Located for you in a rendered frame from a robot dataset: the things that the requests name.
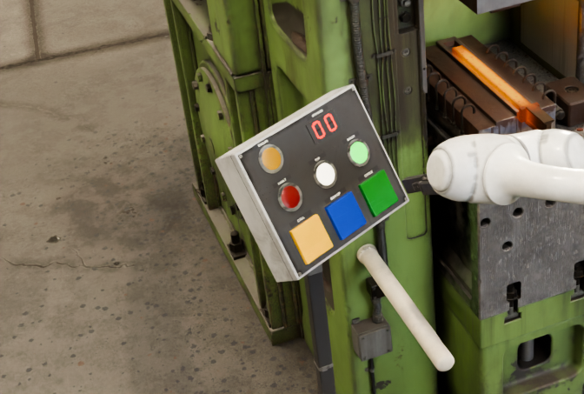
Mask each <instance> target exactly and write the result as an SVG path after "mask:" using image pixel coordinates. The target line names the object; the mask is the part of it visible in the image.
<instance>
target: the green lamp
mask: <svg viewBox="0 0 584 394"><path fill-rule="evenodd" d="M350 154H351V157H352V158H353V160H354V161H355V162H357V163H359V164H361V163H363V162H365V160H366V159H367V156H368V151H367V148H366V147H365V145H364V144H362V143H360V142H356V143H354V144H353V145H352V146H351V149H350Z"/></svg>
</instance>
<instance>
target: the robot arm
mask: <svg viewBox="0 0 584 394"><path fill-rule="evenodd" d="M402 183H403V185H404V187H405V189H406V192H407V193H414V192H419V191H421V192H422V194H423V195H441V196H443V197H445V198H447V199H450V200H454V201H458V202H470V203H471V204H499V205H508V204H511V203H513V202H515V201H516V200H517V199H518V198H519V197H529V198H536V199H542V200H549V201H556V202H563V203H571V204H584V139H583V138H582V136H581V135H579V134H578V133H575V132H572V131H569V130H557V129H551V130H531V131H526V132H522V133H516V134H510V135H497V134H474V135H466V136H459V137H454V138H451V139H449V140H447V141H445V142H443V143H441V144H439V145H438V146H437V147H436V148H434V150H433V151H432V153H431V155H430V157H429V159H428V163H427V173H426V174H421V175H417V176H412V177H406V178H404V179H403V180H402Z"/></svg>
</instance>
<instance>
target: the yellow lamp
mask: <svg viewBox="0 0 584 394"><path fill-rule="evenodd" d="M262 162H263V164H264V166H265V167H266V168H268V169H269V170H275V169H277V168H278V167H279V166H280V164H281V156H280V153H279V152H278V151H277V150H276V149H274V148H267V149H266V150H265V151H264V152H263V153H262Z"/></svg>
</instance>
